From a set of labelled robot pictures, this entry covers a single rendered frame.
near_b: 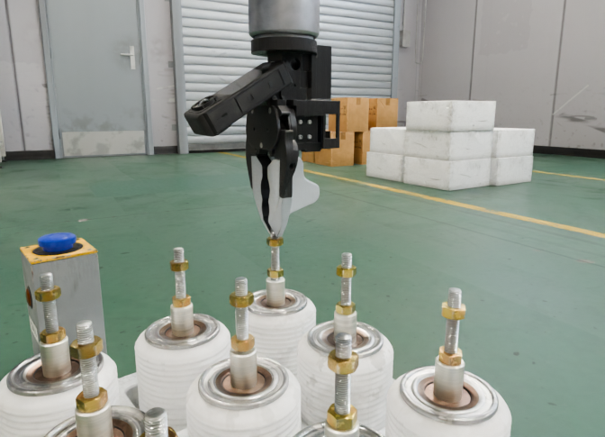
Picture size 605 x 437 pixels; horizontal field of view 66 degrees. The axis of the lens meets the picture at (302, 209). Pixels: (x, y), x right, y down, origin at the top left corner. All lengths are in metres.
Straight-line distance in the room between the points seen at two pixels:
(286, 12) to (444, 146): 2.55
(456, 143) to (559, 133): 3.12
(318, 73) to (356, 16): 6.26
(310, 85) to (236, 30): 5.40
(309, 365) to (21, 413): 0.24
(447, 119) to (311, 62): 2.46
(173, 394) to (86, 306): 0.18
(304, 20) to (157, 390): 0.39
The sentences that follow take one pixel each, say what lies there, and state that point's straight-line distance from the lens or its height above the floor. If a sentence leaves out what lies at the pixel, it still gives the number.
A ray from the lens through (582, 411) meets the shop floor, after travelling 0.94.
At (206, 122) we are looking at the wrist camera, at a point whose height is 0.46.
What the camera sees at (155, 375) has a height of 0.23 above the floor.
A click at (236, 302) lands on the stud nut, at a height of 0.33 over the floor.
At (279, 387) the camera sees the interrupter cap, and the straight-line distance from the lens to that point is 0.40.
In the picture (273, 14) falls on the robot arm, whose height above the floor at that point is 0.57.
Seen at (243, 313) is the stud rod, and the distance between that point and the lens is 0.38.
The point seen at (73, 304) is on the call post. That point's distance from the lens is 0.61.
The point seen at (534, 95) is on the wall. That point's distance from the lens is 6.21.
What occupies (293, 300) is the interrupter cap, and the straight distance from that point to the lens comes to 0.56.
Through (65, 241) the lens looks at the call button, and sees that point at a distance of 0.60.
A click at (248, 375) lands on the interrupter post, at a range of 0.40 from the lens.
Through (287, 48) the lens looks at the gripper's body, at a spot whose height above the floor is 0.54.
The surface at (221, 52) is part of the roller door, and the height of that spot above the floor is 1.15.
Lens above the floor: 0.47
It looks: 12 degrees down
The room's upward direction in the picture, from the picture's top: straight up
